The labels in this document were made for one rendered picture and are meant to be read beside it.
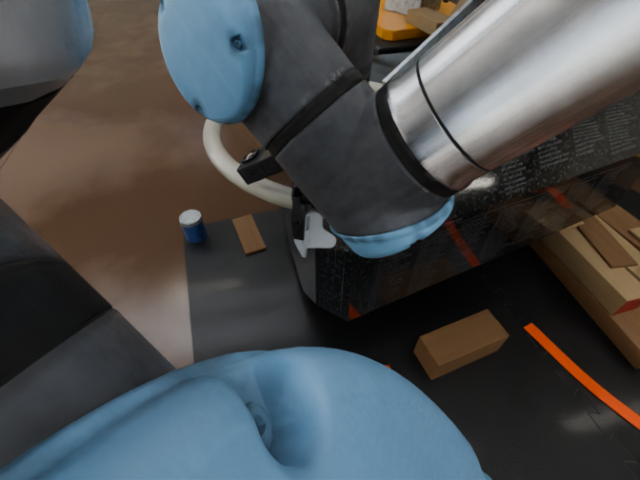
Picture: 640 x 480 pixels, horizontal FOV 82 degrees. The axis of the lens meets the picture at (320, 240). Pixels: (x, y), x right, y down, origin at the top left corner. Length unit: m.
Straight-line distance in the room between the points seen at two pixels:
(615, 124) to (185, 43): 1.34
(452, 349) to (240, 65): 1.25
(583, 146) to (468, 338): 0.71
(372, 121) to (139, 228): 1.86
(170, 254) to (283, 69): 1.65
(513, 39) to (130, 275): 1.76
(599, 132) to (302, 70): 1.23
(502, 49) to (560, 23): 0.02
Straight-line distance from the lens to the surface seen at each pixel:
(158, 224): 2.03
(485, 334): 1.46
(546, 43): 0.21
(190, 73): 0.28
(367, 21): 0.37
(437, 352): 1.36
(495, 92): 0.22
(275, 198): 0.52
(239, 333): 1.50
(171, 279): 1.76
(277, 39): 0.26
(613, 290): 1.75
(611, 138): 1.45
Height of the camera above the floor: 1.31
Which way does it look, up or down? 47 degrees down
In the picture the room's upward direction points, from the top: straight up
